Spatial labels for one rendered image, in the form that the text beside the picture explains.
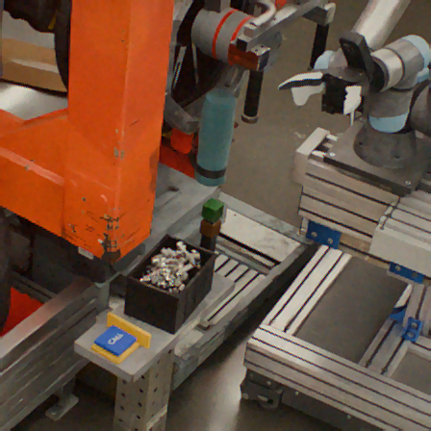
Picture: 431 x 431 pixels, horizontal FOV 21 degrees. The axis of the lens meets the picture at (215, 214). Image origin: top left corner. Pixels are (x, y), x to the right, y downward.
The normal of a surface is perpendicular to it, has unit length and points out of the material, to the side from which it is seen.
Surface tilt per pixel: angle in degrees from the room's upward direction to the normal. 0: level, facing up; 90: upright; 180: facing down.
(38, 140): 90
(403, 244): 90
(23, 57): 1
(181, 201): 0
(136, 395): 90
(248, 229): 0
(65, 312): 90
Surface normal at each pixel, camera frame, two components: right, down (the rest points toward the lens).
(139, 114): 0.83, 0.40
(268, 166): 0.11, -0.80
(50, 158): -0.55, 0.44
